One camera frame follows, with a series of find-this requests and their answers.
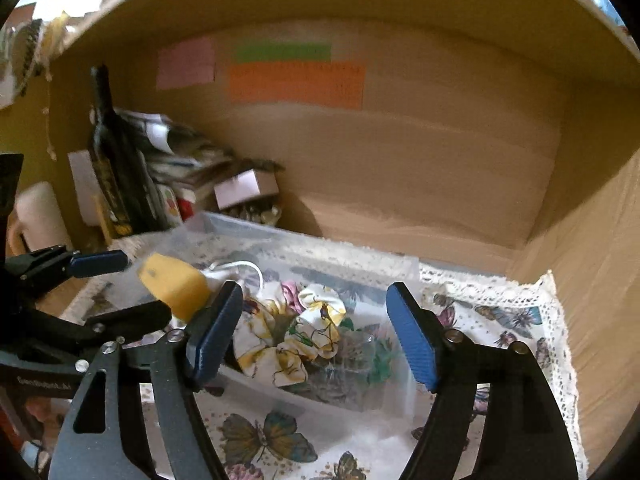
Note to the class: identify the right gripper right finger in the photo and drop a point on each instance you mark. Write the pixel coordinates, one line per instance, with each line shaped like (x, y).
(524, 433)

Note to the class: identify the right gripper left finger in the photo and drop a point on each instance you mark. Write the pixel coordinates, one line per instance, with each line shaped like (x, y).
(103, 435)

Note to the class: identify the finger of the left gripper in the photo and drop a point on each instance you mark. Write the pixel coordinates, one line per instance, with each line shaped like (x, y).
(49, 267)
(126, 325)

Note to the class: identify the yellow sponge piece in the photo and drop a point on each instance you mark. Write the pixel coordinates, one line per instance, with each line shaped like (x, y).
(175, 283)

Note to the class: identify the floral yellow white scrunchie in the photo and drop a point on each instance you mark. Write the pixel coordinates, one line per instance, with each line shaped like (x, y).
(285, 326)

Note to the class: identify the grey glitter scrunchie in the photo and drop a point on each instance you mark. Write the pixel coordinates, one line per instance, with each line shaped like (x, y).
(342, 380)

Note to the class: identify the cream cylindrical case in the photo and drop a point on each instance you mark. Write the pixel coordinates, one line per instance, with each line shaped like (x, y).
(39, 223)

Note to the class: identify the white handwritten note paper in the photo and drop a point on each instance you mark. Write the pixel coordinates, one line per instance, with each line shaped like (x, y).
(86, 186)

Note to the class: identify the butterfly print lace cloth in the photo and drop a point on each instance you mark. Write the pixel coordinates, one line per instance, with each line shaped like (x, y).
(490, 310)

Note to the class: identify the dark wine bottle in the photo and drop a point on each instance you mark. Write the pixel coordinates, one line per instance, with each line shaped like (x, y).
(116, 162)

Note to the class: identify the stack of magazines and papers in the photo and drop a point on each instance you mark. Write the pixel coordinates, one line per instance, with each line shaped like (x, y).
(181, 165)

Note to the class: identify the clear plastic storage bin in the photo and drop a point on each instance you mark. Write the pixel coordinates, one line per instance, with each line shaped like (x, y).
(227, 249)

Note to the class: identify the small pink white box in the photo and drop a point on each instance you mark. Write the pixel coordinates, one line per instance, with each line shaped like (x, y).
(249, 185)

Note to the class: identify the pink sticky note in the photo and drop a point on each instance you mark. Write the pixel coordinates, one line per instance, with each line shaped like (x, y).
(186, 64)

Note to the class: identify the orange sticky note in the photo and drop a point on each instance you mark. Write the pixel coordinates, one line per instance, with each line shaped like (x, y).
(329, 84)

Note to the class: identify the green sticky note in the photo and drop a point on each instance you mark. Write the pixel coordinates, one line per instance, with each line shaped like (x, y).
(275, 51)

